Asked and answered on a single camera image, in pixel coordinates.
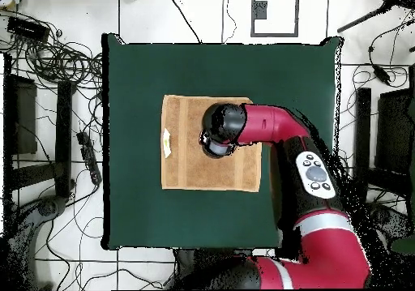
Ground grey square floor frame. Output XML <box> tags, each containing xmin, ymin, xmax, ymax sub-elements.
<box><xmin>250</xmin><ymin>0</ymin><xmax>300</xmax><ymax>38</ymax></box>

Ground black power adapter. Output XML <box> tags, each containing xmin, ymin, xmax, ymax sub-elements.
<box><xmin>372</xmin><ymin>64</ymin><xmax>393</xmax><ymax>86</ymax></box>

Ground black electronics box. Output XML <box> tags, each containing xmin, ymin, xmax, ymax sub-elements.
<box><xmin>6</xmin><ymin>15</ymin><xmax>51</xmax><ymax>44</ymax></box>

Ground grey chair base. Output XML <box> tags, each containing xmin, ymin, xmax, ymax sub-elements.
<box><xmin>6</xmin><ymin>195</ymin><xmax>69</xmax><ymax>290</ymax></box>
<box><xmin>369</xmin><ymin>203</ymin><xmax>413</xmax><ymax>240</ymax></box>

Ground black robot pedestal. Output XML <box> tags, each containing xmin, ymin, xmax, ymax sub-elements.
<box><xmin>174</xmin><ymin>248</ymin><xmax>254</xmax><ymax>282</ymax></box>

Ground black bar stand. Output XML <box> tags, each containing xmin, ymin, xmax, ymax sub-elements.
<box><xmin>11</xmin><ymin>80</ymin><xmax>77</xmax><ymax>199</ymax></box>

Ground black flat panel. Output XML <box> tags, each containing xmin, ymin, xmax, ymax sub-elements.
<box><xmin>3</xmin><ymin>74</ymin><xmax>38</xmax><ymax>156</ymax></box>
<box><xmin>375</xmin><ymin>88</ymin><xmax>415</xmax><ymax>175</ymax></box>

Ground dark green table cloth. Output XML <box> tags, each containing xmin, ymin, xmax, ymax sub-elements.
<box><xmin>101</xmin><ymin>32</ymin><xmax>341</xmax><ymax>251</ymax></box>

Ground thin black cable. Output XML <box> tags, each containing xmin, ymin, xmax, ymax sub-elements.
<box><xmin>220</xmin><ymin>0</ymin><xmax>237</xmax><ymax>44</ymax></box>

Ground tangled black cables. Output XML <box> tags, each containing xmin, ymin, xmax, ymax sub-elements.
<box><xmin>0</xmin><ymin>8</ymin><xmax>105</xmax><ymax>91</ymax></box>

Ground black upright bar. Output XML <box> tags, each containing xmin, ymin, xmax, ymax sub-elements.
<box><xmin>352</xmin><ymin>88</ymin><xmax>372</xmax><ymax>203</ymax></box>

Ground orange terry towel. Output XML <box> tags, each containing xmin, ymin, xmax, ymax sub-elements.
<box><xmin>160</xmin><ymin>94</ymin><xmax>263</xmax><ymax>194</ymax></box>

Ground black pole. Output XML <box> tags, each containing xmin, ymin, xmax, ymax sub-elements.
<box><xmin>336</xmin><ymin>2</ymin><xmax>393</xmax><ymax>34</ymax></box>

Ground black power strip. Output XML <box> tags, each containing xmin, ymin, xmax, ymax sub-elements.
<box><xmin>76</xmin><ymin>131</ymin><xmax>103</xmax><ymax>186</ymax></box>

